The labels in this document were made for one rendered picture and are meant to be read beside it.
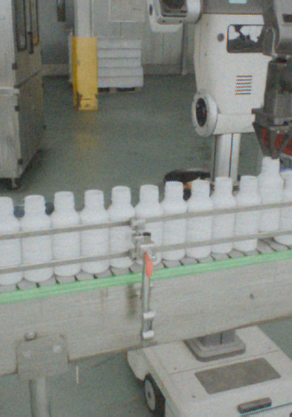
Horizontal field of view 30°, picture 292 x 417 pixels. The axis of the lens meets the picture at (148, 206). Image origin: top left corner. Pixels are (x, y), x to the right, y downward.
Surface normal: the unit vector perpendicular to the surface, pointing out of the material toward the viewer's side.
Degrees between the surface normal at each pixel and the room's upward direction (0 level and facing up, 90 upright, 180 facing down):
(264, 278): 90
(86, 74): 90
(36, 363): 90
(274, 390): 31
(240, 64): 90
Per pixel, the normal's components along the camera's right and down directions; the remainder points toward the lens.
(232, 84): 0.35, 0.32
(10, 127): 0.04, 0.34
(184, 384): 0.02, -0.94
